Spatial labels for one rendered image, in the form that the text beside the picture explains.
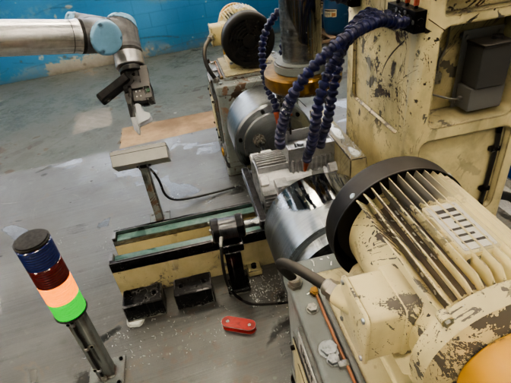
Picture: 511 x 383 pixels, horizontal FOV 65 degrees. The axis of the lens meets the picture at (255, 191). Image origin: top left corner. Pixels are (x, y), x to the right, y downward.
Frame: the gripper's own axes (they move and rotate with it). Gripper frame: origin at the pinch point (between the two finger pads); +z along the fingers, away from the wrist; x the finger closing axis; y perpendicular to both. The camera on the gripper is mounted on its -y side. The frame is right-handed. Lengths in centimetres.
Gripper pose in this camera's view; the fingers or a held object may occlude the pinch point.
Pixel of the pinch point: (136, 131)
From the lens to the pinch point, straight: 132.7
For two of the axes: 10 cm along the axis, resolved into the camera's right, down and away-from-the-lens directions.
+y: 9.7, -2.1, 1.1
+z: 2.2, 9.7, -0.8
